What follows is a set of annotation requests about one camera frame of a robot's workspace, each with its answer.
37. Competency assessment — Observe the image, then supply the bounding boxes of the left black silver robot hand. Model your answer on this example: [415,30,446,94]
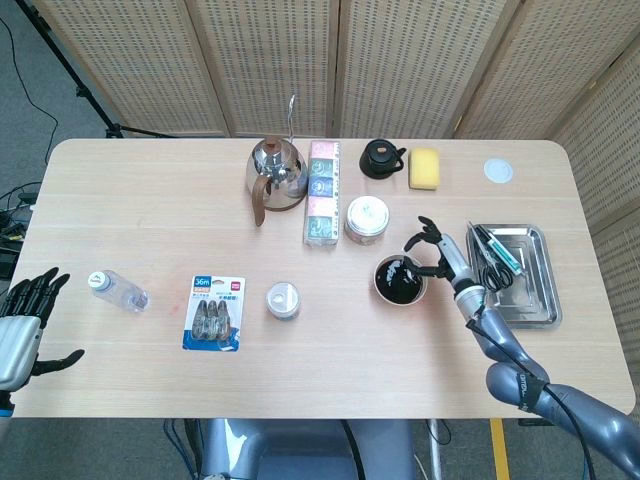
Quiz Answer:
[0,267,86,394]

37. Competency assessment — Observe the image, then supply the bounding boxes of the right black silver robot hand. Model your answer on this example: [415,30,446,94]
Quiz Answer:
[403,215,484,297]

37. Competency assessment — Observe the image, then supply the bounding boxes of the white cup of black liquid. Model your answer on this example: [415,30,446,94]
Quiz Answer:
[374,254,429,306]

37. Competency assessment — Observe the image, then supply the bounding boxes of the black pen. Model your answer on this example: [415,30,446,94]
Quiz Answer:
[467,221,496,264]

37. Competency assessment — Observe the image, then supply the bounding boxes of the black scissors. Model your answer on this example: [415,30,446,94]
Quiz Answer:
[480,263,516,294]

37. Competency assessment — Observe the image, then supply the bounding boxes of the green white marker pen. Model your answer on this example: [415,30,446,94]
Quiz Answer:
[478,224,525,277]

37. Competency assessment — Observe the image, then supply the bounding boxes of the rectangular steel tray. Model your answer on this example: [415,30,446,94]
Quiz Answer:
[465,223,563,331]

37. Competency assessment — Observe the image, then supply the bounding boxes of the yellow sponge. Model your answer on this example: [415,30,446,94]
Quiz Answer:
[408,147,443,191]

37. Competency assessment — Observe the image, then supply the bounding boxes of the clear jar of binder clips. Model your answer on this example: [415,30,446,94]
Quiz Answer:
[343,195,390,246]

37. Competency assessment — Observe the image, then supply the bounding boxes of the clear plastic bottle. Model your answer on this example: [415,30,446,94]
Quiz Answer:
[87,269,151,314]

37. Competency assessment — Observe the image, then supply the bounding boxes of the small black teapot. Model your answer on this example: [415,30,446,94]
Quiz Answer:
[358,138,408,180]

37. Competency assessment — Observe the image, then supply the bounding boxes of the long tea box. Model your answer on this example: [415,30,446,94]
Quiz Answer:
[302,140,343,248]

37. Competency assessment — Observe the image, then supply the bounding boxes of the small round tin can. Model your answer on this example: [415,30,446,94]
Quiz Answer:
[264,281,302,321]

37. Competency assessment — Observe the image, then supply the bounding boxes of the blue tape roll blister pack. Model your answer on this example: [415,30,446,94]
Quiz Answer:
[181,274,247,353]

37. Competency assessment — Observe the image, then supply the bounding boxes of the wooden woven folding screen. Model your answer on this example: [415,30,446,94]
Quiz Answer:
[29,0,640,441]

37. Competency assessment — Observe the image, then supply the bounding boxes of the grey-blue robot torso base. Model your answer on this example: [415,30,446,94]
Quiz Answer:
[199,418,419,480]

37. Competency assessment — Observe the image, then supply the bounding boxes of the black tripod stand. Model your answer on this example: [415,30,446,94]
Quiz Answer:
[14,0,177,140]

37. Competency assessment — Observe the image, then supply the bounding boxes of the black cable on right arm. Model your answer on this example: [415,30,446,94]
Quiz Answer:
[466,303,601,480]

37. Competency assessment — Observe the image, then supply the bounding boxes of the white round cable grommet cap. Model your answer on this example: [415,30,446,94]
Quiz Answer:
[482,157,515,184]

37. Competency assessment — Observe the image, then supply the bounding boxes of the floor cables and power strip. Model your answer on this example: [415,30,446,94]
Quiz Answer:
[0,182,40,281]

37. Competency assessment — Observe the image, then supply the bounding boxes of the steel gooseneck kettle wooden handle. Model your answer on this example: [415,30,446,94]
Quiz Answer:
[244,94,309,228]

